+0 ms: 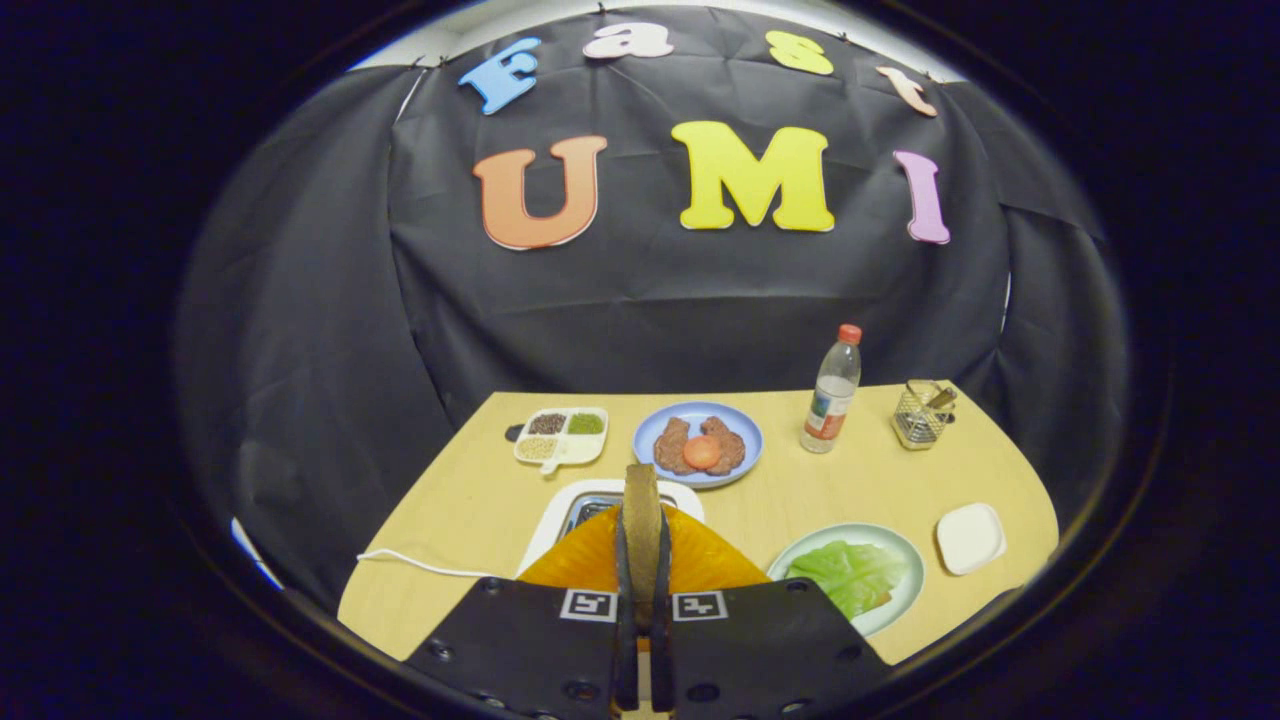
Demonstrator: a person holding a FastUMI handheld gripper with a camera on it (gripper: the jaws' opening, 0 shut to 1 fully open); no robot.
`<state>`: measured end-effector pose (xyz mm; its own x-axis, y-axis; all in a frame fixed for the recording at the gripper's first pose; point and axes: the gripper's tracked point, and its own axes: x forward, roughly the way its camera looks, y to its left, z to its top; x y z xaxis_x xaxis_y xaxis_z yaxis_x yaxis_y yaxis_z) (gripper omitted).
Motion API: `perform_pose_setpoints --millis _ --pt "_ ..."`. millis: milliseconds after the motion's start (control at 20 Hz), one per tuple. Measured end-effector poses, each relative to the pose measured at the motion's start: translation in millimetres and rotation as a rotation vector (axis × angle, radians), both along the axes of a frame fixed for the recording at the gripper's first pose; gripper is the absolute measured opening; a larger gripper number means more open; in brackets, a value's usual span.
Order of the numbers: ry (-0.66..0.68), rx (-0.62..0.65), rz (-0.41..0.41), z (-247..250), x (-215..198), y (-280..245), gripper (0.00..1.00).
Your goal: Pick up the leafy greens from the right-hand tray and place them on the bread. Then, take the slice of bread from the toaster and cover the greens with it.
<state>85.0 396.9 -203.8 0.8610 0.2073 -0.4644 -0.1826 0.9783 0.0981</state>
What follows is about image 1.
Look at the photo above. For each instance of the green lettuce leaf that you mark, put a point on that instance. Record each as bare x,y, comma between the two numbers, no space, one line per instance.
850,575

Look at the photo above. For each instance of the dark utensil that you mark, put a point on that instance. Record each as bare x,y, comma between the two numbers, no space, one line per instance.
943,398

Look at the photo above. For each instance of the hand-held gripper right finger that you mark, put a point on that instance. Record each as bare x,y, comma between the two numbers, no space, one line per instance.
770,650

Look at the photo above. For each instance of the black backdrop cloth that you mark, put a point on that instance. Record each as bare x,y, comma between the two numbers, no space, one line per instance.
650,300

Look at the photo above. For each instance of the red tomato slice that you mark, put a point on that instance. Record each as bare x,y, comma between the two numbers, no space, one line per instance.
702,453

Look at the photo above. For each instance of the brown meat patty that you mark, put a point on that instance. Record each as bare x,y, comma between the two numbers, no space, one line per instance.
670,450
730,445

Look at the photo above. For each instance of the white divided condiment tray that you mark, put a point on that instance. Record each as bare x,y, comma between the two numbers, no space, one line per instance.
560,450

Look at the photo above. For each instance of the clear bottle with red cap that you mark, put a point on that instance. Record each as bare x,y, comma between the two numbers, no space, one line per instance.
828,400

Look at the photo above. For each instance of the white toaster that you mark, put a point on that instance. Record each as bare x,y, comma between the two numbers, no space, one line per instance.
560,515

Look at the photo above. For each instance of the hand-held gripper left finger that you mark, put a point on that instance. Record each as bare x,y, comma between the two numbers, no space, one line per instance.
520,650

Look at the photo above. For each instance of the light green round plate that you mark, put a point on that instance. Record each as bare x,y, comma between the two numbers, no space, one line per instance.
900,560

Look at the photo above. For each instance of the white square plate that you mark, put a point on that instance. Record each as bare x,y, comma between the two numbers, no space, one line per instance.
970,540

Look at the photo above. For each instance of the brown toast slice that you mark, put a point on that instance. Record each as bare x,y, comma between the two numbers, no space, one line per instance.
641,520

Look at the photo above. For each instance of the blue round plate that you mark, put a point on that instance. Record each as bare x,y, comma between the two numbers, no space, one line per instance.
745,425

